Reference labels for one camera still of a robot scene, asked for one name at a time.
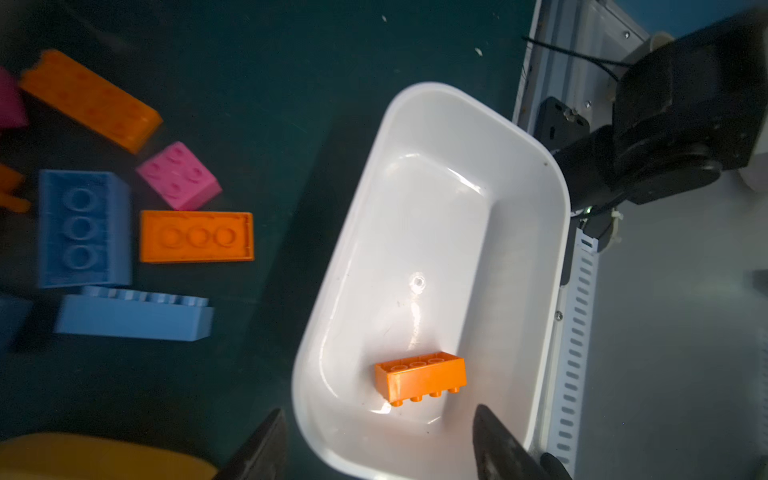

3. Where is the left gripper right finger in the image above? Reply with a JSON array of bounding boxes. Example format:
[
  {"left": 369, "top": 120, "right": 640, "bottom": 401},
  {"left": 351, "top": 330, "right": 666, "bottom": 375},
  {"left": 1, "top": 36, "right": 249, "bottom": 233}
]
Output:
[{"left": 472, "top": 404, "right": 572, "bottom": 480}]

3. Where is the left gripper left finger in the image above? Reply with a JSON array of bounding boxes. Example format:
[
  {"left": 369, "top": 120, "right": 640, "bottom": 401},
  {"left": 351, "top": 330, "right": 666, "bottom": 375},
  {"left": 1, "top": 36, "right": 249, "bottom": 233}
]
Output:
[{"left": 213, "top": 408, "right": 288, "bottom": 480}]

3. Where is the orange lego brick cluster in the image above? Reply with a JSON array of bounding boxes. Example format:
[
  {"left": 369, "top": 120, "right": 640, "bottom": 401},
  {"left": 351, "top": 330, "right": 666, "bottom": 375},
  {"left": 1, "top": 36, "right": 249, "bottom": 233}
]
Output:
[{"left": 373, "top": 352, "right": 468, "bottom": 408}]

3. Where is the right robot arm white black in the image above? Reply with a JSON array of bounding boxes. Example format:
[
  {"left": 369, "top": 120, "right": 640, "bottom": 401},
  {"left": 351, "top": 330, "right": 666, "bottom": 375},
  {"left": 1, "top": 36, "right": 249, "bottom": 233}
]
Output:
[{"left": 554, "top": 7, "right": 767, "bottom": 213}]

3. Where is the right white plastic tray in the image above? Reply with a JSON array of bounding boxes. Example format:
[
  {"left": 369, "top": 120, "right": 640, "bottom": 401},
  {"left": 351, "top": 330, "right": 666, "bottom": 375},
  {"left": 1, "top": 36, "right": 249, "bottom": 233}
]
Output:
[{"left": 292, "top": 83, "right": 571, "bottom": 479}]

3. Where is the yellow plastic tray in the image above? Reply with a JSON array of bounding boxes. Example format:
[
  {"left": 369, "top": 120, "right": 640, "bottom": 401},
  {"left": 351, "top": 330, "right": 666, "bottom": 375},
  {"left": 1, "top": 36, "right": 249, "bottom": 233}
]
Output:
[{"left": 1, "top": 432, "right": 217, "bottom": 479}]

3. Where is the light blue lego brick side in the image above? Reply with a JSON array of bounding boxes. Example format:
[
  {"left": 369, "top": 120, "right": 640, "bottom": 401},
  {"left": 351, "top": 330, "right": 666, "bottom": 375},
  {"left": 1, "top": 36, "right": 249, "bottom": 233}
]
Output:
[{"left": 54, "top": 286, "right": 214, "bottom": 342}]

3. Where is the orange lego plate bottom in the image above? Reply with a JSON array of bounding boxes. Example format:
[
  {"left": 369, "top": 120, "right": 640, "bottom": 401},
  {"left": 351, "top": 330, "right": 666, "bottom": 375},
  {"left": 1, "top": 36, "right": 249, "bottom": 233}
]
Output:
[{"left": 139, "top": 210, "right": 255, "bottom": 264}]

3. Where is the orange lego plate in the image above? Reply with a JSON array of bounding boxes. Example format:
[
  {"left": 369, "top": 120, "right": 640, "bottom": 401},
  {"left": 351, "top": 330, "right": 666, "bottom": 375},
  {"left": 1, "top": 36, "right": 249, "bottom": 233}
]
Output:
[
  {"left": 18, "top": 49, "right": 162, "bottom": 154},
  {"left": 139, "top": 210, "right": 255, "bottom": 264}
]

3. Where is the blue lego brick centre upright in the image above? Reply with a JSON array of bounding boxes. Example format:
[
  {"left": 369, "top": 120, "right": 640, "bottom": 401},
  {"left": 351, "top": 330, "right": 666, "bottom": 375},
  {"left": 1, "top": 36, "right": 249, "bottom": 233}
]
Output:
[{"left": 0, "top": 293, "right": 33, "bottom": 351}]

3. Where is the magenta lego brick bottom right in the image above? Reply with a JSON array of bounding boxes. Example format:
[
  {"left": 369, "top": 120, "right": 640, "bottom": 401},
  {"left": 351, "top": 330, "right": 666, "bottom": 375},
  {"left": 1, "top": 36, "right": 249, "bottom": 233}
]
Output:
[{"left": 136, "top": 142, "right": 222, "bottom": 211}]

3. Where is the magenta lego brick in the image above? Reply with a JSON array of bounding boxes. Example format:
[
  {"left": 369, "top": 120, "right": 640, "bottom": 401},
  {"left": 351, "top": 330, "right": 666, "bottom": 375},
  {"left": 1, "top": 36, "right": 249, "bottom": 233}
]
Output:
[
  {"left": 0, "top": 67, "right": 29, "bottom": 130},
  {"left": 136, "top": 142, "right": 222, "bottom": 211}
]

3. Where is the blue lego brick centre flat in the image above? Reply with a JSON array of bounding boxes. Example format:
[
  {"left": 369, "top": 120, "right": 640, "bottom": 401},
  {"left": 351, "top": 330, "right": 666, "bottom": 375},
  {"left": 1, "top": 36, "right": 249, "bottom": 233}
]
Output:
[{"left": 38, "top": 169, "right": 132, "bottom": 289}]

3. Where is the orange lego pile centre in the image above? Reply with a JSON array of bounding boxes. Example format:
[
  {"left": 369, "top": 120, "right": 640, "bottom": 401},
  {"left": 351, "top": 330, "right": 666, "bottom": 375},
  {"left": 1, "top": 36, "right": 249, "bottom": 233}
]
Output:
[{"left": 0, "top": 164, "right": 31, "bottom": 214}]

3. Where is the magenta lego brick centre right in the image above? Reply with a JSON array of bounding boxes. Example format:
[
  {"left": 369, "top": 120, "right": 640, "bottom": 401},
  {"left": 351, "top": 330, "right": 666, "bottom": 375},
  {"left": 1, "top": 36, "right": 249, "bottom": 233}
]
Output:
[{"left": 0, "top": 67, "right": 29, "bottom": 130}]

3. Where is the orange lego plate right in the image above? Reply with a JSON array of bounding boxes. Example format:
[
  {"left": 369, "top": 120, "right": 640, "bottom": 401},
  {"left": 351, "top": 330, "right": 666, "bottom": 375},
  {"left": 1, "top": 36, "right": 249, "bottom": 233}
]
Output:
[{"left": 18, "top": 49, "right": 162, "bottom": 154}]

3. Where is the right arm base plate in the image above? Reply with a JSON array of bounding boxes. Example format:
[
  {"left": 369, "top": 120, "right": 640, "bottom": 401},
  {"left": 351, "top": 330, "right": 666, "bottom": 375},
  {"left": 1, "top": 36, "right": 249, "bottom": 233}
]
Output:
[{"left": 533, "top": 97, "right": 590, "bottom": 152}]

